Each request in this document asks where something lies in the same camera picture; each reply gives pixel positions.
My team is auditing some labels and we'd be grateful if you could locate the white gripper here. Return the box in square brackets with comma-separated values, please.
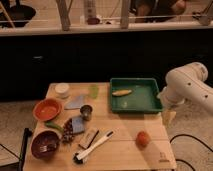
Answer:
[157, 87, 184, 127]

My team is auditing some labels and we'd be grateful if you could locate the red apple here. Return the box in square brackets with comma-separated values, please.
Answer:
[136, 131, 151, 147]

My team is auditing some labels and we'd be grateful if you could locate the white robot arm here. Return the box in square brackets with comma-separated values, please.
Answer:
[157, 62, 213, 126]

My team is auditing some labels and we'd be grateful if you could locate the green plastic tray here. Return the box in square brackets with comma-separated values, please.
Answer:
[109, 78, 163, 114]

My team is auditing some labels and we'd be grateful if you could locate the light green cup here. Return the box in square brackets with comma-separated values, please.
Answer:
[89, 84, 99, 99]

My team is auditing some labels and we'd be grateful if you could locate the wooden block with black edge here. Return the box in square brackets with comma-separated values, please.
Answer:
[79, 127, 99, 149]

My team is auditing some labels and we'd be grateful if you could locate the small metal cup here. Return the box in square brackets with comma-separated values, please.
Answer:
[80, 105, 93, 121]

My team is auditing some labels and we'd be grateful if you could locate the blue grey sponge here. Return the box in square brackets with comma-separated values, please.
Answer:
[72, 116, 85, 134]

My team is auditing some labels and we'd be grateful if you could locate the grey blue cloth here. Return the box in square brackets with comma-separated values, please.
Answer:
[64, 95, 84, 110]

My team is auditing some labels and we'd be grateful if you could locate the bunch of dark grapes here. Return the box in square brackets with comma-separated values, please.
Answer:
[62, 119, 74, 143]

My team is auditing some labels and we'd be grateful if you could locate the white round container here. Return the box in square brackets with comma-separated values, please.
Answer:
[55, 83, 69, 98]

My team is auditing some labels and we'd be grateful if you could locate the green pepper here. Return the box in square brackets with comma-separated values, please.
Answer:
[44, 121, 63, 132]

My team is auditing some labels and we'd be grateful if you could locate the orange bowl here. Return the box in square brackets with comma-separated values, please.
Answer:
[33, 98, 62, 122]

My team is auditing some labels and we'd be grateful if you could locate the silver fork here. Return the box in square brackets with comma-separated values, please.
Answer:
[39, 144, 57, 153]

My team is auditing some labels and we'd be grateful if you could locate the dark maroon bowl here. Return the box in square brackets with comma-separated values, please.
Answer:
[31, 131, 60, 160]

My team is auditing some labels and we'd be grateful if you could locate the black round stool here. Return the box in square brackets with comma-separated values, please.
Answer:
[0, 0, 36, 28]

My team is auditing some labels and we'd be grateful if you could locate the black cable on floor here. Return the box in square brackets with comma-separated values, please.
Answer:
[169, 133, 213, 171]

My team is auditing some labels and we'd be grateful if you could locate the white handled brush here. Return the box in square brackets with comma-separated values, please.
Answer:
[73, 131, 114, 164]

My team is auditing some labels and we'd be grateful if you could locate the black chair frame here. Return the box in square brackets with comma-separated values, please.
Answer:
[0, 128, 32, 171]

